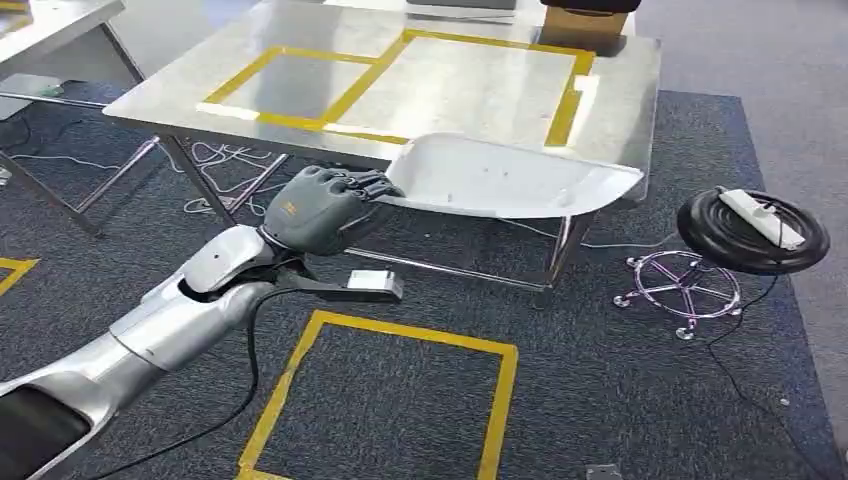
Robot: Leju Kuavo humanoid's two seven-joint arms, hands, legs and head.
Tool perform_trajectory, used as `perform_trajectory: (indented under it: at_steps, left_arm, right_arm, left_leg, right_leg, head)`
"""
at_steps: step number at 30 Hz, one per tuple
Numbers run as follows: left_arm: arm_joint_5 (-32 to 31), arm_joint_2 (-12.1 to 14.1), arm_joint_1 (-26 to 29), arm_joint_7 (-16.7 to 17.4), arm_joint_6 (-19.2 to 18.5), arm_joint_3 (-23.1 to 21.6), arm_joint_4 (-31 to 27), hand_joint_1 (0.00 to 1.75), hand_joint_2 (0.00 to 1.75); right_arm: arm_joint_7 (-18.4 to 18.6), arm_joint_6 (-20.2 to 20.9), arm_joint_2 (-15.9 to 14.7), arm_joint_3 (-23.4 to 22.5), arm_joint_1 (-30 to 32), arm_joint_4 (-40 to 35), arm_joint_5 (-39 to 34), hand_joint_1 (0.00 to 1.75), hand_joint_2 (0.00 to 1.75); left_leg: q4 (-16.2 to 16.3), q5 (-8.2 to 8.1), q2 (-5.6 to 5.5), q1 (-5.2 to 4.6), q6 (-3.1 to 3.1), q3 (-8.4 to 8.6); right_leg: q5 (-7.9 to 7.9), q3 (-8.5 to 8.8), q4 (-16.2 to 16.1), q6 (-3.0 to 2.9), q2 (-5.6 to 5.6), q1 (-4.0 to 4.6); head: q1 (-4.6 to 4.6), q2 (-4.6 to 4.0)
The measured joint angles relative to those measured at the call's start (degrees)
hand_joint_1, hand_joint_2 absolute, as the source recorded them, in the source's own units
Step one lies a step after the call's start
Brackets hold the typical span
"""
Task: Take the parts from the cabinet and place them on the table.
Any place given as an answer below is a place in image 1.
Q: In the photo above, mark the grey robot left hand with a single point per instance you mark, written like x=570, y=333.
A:
x=311, y=212

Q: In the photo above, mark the white plastic car part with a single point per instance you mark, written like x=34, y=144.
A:
x=503, y=179

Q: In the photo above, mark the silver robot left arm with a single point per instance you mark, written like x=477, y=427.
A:
x=172, y=324

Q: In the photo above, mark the yellow floor tape square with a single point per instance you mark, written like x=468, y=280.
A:
x=411, y=332
x=16, y=266

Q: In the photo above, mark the steel work table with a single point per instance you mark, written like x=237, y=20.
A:
x=464, y=93

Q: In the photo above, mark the steel side table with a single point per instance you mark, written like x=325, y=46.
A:
x=53, y=26

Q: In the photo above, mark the brown cardboard box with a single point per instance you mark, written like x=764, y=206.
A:
x=583, y=30

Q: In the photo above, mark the black round stool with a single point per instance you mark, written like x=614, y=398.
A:
x=722, y=245

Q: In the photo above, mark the white power strip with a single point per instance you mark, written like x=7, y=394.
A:
x=762, y=217

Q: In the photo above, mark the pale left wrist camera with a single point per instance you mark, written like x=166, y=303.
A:
x=374, y=281

